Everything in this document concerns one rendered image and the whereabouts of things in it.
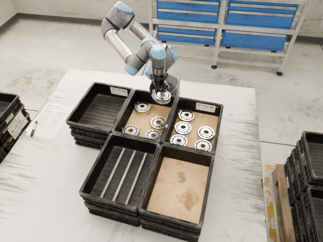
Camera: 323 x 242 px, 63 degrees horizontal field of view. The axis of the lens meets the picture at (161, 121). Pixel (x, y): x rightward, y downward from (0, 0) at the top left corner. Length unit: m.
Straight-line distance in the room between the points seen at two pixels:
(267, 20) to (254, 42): 0.28
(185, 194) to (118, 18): 1.10
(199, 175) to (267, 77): 2.36
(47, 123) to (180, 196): 1.11
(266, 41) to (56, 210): 2.83
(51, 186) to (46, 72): 2.32
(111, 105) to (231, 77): 2.01
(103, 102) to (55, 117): 0.38
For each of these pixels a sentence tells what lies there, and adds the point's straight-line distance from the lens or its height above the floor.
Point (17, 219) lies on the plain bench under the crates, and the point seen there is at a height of 0.70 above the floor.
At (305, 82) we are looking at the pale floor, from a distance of 3.72.
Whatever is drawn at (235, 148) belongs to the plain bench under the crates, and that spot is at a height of 0.70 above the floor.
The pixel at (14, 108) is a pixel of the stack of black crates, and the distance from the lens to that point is 2.53.
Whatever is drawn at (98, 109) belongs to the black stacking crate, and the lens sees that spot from 1.82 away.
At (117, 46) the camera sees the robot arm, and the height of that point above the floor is 1.25.
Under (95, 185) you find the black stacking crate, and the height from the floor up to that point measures 0.83.
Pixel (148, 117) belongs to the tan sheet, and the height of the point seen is 0.83.
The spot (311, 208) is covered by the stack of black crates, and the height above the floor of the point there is 0.48.
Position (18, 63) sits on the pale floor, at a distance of 4.16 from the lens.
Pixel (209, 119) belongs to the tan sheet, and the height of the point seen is 0.83.
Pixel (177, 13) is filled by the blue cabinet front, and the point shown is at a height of 0.69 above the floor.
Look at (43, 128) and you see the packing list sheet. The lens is 2.00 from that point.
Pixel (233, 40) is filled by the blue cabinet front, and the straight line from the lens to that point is 3.39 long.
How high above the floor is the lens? 2.07
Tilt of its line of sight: 47 degrees down
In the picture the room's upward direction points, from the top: 1 degrees counter-clockwise
